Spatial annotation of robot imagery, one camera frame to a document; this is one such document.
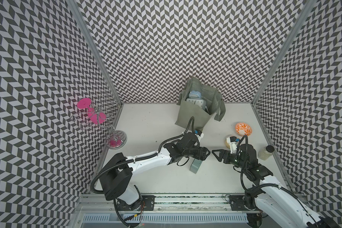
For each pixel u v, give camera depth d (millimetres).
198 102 985
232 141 723
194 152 683
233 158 697
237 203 737
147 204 727
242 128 1008
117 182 410
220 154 719
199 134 718
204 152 692
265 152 829
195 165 785
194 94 1025
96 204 735
